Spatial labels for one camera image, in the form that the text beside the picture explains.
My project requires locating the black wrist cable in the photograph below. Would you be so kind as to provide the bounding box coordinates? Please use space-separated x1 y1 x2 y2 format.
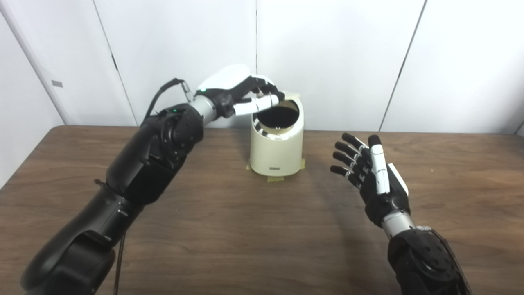
418 225 472 295
141 78 194 124

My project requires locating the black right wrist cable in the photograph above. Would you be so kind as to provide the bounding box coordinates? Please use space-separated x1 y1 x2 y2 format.
418 225 472 295

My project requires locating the cream-colored cylindrical bin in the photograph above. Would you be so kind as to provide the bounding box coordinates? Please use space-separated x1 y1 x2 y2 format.
249 96 305 177

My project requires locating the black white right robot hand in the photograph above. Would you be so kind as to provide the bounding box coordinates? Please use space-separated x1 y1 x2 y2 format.
330 132 411 228

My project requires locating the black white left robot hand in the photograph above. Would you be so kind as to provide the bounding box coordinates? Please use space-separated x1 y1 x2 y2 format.
196 64 285 118

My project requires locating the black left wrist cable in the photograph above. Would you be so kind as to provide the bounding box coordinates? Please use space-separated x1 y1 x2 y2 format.
141 78 194 124

